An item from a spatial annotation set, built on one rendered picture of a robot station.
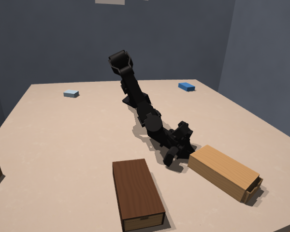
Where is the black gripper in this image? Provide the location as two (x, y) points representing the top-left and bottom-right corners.
(159, 129), (195, 167)

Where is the blue rectangular block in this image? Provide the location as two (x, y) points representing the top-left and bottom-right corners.
(178, 82), (195, 91)

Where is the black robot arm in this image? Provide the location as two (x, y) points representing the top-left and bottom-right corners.
(108, 50), (190, 145)

